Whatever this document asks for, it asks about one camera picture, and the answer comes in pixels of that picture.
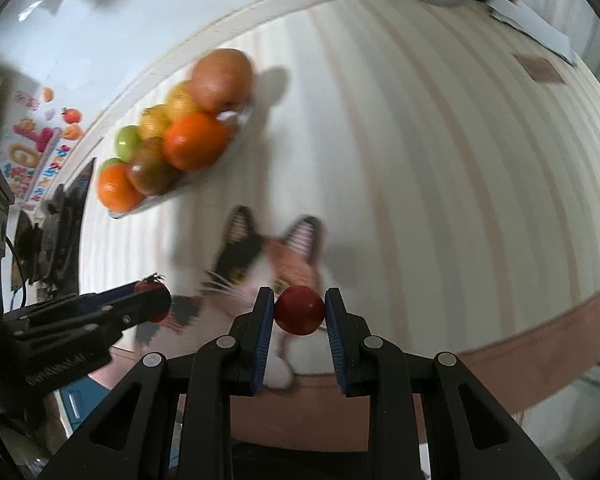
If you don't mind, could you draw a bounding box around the red tomato with stem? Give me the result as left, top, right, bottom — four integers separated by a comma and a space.
134, 273, 170, 324

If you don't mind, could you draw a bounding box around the red cherry tomato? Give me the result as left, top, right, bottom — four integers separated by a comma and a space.
274, 286, 326, 336

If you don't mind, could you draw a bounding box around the yellow lemon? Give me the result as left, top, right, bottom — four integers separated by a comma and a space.
163, 80, 198, 122

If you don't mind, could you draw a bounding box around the orange fruit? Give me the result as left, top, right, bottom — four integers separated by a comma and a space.
97, 164, 145, 214
162, 112, 230, 171

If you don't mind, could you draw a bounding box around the calico cat cushion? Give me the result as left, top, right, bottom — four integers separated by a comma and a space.
134, 205, 332, 391

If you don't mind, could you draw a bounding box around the brown green fruit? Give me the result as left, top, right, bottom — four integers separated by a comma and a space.
126, 136, 182, 196

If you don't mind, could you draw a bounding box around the small green apple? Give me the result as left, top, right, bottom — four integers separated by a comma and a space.
114, 125, 142, 162

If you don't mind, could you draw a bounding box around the yellow fruit left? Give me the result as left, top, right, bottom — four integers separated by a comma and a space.
138, 105, 171, 139

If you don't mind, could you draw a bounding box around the colourful fruit poster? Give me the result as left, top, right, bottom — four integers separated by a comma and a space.
0, 87, 85, 211

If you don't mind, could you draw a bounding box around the brown round fruit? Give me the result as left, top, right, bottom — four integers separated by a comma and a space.
187, 49, 254, 115

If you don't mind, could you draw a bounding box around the striped bed sheet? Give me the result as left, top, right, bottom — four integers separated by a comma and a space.
76, 0, 600, 453

